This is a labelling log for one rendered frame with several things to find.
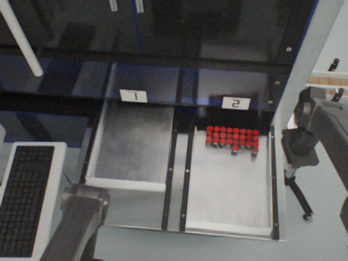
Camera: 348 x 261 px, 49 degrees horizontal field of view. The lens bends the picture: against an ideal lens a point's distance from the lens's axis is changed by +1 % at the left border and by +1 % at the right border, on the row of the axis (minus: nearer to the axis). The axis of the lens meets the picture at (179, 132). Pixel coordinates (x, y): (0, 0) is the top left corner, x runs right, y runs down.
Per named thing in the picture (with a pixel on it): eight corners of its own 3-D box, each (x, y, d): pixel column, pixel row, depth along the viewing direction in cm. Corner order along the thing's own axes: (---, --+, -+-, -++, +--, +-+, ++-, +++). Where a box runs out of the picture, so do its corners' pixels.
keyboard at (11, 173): (17, 146, 141) (14, 143, 139) (55, 147, 140) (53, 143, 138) (-13, 258, 120) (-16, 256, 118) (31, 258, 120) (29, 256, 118)
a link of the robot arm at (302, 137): (300, 132, 81) (328, 136, 80) (302, 105, 84) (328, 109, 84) (292, 146, 87) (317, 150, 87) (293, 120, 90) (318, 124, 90)
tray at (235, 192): (194, 130, 135) (195, 125, 132) (268, 136, 133) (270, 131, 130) (186, 223, 118) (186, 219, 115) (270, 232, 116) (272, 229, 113)
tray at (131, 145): (106, 98, 142) (105, 92, 139) (175, 103, 141) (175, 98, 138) (87, 181, 125) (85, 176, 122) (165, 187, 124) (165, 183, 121)
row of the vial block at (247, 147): (205, 143, 132) (206, 136, 128) (256, 147, 131) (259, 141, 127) (205, 148, 131) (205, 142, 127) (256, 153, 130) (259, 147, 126)
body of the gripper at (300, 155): (305, 129, 96) (314, 115, 90) (317, 166, 92) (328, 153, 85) (279, 133, 96) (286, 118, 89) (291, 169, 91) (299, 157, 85)
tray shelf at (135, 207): (94, 100, 144) (93, 97, 143) (279, 113, 141) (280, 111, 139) (63, 223, 120) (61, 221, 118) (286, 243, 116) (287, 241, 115)
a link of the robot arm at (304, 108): (304, 112, 76) (346, 120, 76) (306, 67, 81) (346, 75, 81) (284, 138, 87) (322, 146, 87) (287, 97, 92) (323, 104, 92)
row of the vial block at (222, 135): (205, 137, 133) (206, 131, 129) (256, 142, 132) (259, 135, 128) (205, 143, 132) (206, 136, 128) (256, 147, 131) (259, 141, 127)
